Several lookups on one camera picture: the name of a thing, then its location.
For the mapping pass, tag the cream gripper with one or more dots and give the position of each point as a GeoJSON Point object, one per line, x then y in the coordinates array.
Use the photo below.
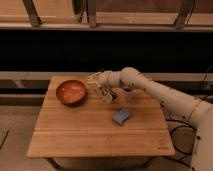
{"type": "Point", "coordinates": [102, 78]}

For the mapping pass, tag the orange wooden bowl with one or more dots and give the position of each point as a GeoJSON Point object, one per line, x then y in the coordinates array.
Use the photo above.
{"type": "Point", "coordinates": [71, 92]}

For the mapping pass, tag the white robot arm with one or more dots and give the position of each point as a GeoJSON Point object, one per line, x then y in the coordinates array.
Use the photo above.
{"type": "Point", "coordinates": [195, 111]}

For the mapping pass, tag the blue sponge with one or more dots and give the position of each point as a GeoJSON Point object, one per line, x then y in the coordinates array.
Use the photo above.
{"type": "Point", "coordinates": [121, 116]}

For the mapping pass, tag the wooden table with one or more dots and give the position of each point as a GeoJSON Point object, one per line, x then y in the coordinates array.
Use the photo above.
{"type": "Point", "coordinates": [89, 131]}

